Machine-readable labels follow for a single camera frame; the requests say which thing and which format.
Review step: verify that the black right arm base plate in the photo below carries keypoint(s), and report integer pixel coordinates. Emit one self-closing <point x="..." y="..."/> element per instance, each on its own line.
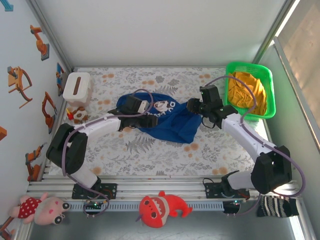
<point x="212" y="192"/>

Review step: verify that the yellow cloth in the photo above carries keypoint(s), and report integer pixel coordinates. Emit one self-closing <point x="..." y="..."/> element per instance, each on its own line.
<point x="247" y="92"/>

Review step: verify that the brown white plush dog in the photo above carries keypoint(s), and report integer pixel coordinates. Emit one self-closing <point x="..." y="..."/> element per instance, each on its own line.
<point x="80" y="115"/>

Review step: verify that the aluminium frame post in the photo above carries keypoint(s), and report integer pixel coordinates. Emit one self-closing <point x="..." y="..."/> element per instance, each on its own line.
<point x="275" y="30"/>
<point x="51" y="35"/>

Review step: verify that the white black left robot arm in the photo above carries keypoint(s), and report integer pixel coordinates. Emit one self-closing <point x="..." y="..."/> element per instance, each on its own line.
<point x="100" y="125"/>

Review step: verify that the glass window pane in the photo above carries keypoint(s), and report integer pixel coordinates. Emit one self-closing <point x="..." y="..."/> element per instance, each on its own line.
<point x="305" y="62"/>

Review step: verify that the white tissue box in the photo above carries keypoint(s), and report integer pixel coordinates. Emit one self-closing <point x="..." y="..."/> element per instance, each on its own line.
<point x="85" y="85"/>

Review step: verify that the small circuit board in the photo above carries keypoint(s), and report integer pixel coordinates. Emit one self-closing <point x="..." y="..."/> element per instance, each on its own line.
<point x="235" y="202"/>
<point x="93" y="205"/>

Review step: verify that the floral tablecloth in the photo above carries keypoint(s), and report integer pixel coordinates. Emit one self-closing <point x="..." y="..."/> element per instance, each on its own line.
<point x="150" y="165"/>

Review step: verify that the red shark plush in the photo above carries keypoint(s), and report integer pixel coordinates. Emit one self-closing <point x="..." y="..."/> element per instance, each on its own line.
<point x="155" y="210"/>

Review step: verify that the aluminium rail frame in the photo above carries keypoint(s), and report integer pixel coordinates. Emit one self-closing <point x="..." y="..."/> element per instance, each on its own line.
<point x="160" y="187"/>

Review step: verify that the pink pig plush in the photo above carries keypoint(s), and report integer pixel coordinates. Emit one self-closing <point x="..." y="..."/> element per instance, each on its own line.
<point x="47" y="208"/>

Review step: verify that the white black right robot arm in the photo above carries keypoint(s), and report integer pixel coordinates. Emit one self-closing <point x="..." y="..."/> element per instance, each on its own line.
<point x="237" y="135"/>

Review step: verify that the orange block wall sticker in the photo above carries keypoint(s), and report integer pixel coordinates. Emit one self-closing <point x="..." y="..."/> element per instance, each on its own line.
<point x="2" y="133"/>

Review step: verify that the red yellow fries toy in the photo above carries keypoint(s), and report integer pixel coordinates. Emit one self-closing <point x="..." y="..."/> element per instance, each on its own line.
<point x="70" y="115"/>

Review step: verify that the black white striped sock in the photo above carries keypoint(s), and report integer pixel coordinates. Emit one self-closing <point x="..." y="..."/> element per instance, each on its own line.
<point x="277" y="207"/>

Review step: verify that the blue orange machine wall sticker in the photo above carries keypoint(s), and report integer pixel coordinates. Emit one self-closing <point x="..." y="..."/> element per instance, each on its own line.
<point x="60" y="75"/>

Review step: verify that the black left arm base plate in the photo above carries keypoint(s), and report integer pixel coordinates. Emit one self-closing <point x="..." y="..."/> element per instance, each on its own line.
<point x="112" y="191"/>

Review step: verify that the green plastic basket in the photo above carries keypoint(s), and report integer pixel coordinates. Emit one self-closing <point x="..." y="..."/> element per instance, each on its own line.
<point x="250" y="67"/>

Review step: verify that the blue t-shirt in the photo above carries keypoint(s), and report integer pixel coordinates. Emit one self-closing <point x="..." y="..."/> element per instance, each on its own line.
<point x="172" y="125"/>

